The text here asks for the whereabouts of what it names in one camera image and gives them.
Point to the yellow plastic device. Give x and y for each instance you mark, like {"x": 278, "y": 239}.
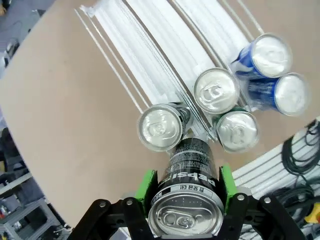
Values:
{"x": 313, "y": 217}

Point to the green Chilsung cider can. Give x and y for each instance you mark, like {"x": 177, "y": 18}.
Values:
{"x": 216, "y": 91}
{"x": 237, "y": 131}

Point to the black Pepsi zero can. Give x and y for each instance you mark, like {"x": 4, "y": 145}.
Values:
{"x": 190, "y": 160}
{"x": 160, "y": 128}

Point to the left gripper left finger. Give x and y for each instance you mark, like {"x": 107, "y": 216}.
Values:
{"x": 146, "y": 190}

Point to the aluminium profile base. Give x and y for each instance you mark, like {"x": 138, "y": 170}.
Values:
{"x": 262, "y": 172}

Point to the blue Pocari Sweat can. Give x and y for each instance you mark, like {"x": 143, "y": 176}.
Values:
{"x": 272, "y": 55}
{"x": 291, "y": 93}

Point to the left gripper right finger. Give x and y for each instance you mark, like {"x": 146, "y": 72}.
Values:
{"x": 228, "y": 185}

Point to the white can dispenser rack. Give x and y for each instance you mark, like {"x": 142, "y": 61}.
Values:
{"x": 140, "y": 50}

